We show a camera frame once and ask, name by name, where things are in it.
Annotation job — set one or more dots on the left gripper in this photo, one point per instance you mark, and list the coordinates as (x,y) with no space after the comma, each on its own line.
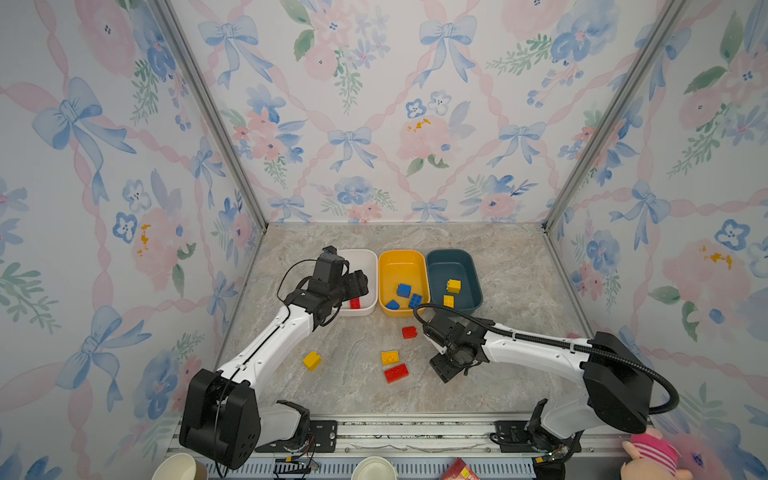
(356,283)

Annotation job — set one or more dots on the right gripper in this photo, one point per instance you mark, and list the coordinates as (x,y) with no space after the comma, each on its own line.
(438,367)

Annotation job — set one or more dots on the white plastic container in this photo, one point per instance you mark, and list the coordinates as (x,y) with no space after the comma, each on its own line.
(366,261)

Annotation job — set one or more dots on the yellow plastic container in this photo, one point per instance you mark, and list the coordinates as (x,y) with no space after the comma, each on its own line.
(402,266)

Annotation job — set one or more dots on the small red lego brick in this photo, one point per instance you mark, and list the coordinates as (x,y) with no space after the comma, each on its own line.
(409,332)

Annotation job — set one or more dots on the yellow round lego piece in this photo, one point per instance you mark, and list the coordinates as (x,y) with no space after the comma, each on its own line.
(453,286)

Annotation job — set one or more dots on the long red lego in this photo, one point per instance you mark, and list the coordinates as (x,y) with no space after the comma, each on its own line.
(396,373)

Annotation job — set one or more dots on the dark teal plastic container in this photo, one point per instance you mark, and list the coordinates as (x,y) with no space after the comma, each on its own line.
(445,265)

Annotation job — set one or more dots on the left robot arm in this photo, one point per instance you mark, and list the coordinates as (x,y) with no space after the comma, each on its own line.
(223,419)

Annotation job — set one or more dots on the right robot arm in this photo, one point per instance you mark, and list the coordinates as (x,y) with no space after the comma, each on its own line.
(611,386)

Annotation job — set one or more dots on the red packet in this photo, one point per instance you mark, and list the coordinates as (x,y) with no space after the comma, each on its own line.
(459,470)

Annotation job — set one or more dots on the white bowl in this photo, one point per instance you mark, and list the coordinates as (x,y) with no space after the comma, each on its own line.
(374,468)

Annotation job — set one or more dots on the pink plush toy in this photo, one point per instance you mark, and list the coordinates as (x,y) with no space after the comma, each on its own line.
(652,457)

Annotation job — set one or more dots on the beige paper cup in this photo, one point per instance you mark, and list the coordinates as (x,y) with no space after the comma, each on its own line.
(180,466)

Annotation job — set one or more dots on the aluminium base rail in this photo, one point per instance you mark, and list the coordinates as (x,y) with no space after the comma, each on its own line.
(424,446)

